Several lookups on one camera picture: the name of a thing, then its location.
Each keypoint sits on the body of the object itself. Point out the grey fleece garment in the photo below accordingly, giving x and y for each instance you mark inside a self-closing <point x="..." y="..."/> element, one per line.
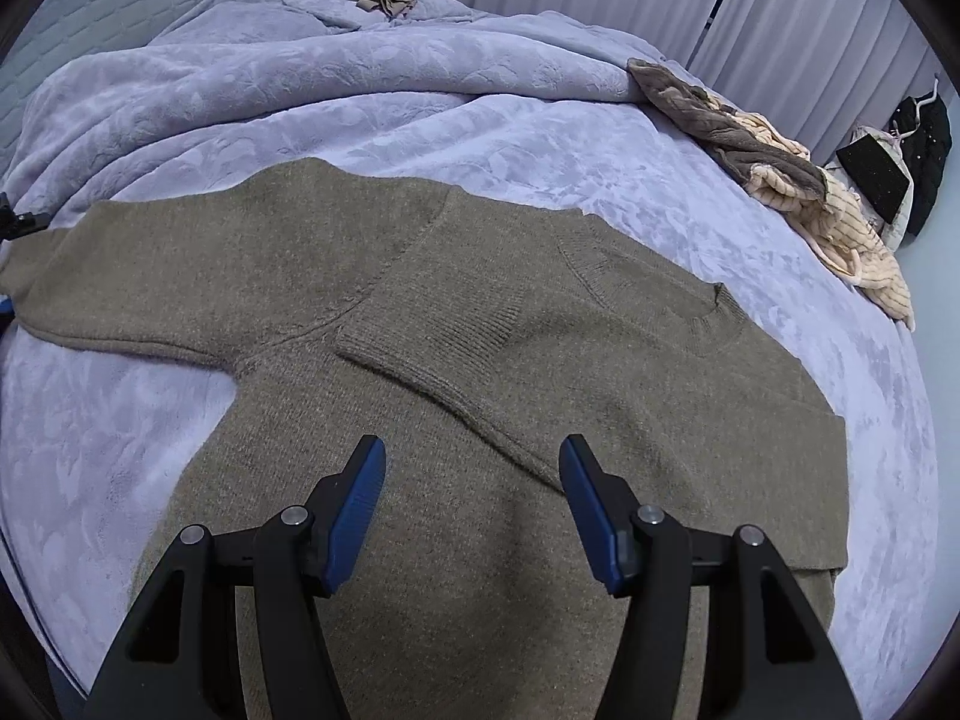
<point x="697" y="112"/>

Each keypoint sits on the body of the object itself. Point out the black glittery bag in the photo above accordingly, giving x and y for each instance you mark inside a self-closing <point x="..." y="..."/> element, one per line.
<point x="874" y="172"/>

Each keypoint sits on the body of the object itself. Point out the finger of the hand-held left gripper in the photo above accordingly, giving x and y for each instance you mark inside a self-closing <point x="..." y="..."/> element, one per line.
<point x="22" y="223"/>

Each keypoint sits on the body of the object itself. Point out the olive brown knit sweater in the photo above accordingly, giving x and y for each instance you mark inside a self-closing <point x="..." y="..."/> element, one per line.
<point x="450" y="300"/>

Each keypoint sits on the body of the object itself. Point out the lavender embossed fleece blanket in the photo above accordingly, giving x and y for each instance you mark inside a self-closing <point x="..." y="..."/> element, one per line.
<point x="525" y="127"/>

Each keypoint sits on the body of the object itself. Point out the black garment on hanger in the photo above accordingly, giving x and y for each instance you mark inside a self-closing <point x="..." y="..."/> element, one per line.
<point x="926" y="157"/>

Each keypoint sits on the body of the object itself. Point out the grey quilted headboard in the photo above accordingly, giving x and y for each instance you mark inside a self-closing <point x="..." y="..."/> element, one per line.
<point x="97" y="7"/>

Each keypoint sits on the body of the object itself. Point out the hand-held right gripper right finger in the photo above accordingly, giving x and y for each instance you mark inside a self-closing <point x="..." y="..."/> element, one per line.
<point x="592" y="517"/>

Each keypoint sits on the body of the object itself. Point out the cream striped fleece robe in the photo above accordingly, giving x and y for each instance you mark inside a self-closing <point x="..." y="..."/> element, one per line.
<point x="855" y="240"/>

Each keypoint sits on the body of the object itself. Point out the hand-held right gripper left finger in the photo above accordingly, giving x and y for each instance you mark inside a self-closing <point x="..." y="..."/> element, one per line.
<point x="352" y="510"/>

